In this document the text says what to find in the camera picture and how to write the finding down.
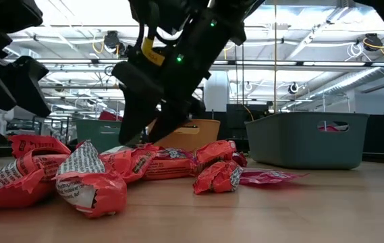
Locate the green plastic bin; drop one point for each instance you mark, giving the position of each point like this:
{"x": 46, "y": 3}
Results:
{"x": 94, "y": 133}

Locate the large orange candy wrapper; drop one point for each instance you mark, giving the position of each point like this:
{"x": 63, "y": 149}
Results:
{"x": 16, "y": 194}

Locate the orange candy with barcode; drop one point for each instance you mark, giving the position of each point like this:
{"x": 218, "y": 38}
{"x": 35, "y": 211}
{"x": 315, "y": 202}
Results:
{"x": 215, "y": 179}

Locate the long ceiling light rail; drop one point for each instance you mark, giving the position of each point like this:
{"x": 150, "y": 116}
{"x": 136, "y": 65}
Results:
{"x": 296, "y": 63}

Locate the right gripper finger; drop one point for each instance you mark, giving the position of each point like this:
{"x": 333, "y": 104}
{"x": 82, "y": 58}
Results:
{"x": 137, "y": 101}
{"x": 171, "y": 118}

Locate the orange candy with dark print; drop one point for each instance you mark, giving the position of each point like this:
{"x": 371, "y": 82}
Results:
{"x": 38, "y": 145}

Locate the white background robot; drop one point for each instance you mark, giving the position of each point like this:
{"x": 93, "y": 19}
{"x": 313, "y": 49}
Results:
{"x": 1, "y": 121}

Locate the dark blue plastic bin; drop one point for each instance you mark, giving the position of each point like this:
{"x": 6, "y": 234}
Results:
{"x": 296, "y": 145}

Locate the red candy packet white print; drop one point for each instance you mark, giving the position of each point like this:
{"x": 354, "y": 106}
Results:
{"x": 174, "y": 153}

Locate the orange candy bar white label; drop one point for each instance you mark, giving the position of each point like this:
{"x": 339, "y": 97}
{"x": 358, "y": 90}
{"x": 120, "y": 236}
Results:
{"x": 328, "y": 129}

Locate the orange candy with ingredient text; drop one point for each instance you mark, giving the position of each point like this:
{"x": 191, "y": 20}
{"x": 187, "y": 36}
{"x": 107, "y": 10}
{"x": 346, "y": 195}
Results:
{"x": 104, "y": 199}

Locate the white building column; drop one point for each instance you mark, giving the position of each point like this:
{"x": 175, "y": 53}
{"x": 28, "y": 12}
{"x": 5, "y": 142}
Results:
{"x": 217, "y": 91}

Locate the flat red candy packet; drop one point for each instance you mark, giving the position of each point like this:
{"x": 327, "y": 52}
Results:
{"x": 269, "y": 176}

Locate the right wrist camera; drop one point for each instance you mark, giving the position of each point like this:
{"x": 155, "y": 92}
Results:
{"x": 164, "y": 13}

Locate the orange plastic bin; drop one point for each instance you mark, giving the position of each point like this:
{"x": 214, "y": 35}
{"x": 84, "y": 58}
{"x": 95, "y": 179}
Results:
{"x": 205, "y": 135}

